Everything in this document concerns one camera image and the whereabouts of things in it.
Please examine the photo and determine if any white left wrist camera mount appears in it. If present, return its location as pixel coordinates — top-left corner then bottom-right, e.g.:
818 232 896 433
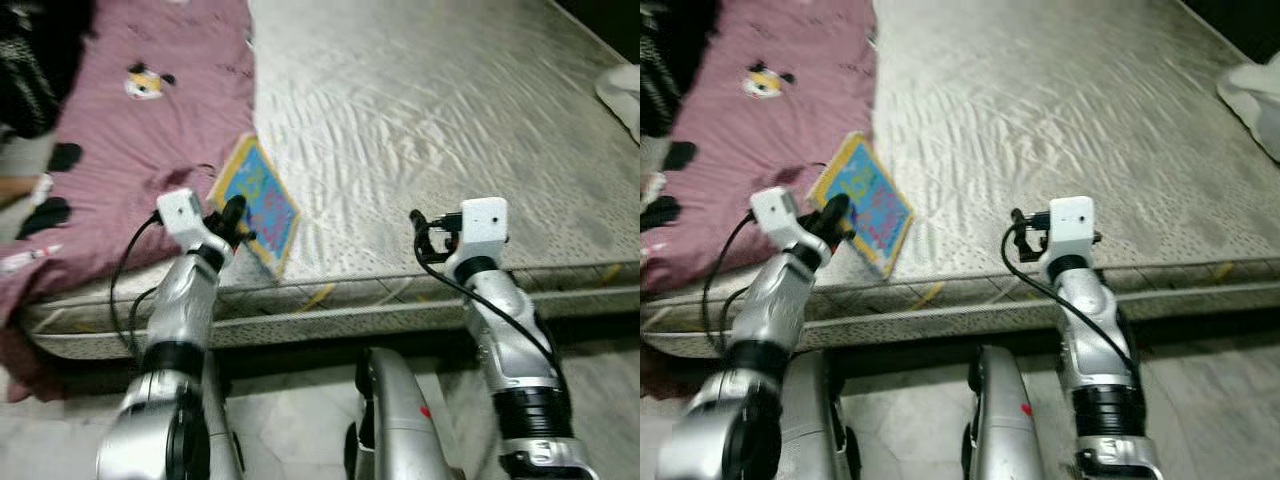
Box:
749 186 803 253
155 188 208 253

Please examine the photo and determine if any white patterned mattress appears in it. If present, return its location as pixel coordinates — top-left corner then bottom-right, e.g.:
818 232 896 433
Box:
20 0 641 363
645 0 1280 361

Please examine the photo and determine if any silver robot left leg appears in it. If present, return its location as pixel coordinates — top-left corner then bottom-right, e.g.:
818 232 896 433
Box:
778 348 863 480
198 350 247 480

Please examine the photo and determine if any black patterned cloth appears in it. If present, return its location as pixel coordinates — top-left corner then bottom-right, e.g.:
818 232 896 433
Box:
640 0 723 141
0 0 98 141

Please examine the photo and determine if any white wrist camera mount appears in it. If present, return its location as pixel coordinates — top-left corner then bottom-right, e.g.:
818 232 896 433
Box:
444 197 510 283
749 186 803 253
1037 195 1098 283
155 188 208 253

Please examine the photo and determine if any white printed pillow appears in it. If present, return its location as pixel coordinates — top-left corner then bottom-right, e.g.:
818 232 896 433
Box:
594 62 641 143
1215 52 1280 163

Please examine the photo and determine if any silver robot leg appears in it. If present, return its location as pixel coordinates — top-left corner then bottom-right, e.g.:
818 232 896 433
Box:
962 344 1053 480
778 348 863 480
344 346 463 480
198 350 247 480

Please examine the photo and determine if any silver robot right leg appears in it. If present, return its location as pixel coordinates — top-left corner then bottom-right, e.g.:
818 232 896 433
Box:
344 346 463 480
962 344 1053 480

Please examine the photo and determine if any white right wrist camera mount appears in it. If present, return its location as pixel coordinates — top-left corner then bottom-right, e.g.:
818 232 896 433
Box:
1037 195 1098 283
444 197 510 283

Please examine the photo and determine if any pink printed blanket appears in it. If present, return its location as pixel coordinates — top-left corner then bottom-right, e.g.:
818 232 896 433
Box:
0 0 257 403
640 0 881 401

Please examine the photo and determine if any blue yellow children's book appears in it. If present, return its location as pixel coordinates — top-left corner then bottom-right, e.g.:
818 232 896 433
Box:
807 131 917 282
207 133 302 282

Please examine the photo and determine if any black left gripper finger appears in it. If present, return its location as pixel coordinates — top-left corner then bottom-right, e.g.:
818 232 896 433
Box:
220 194 249 243
818 192 853 243

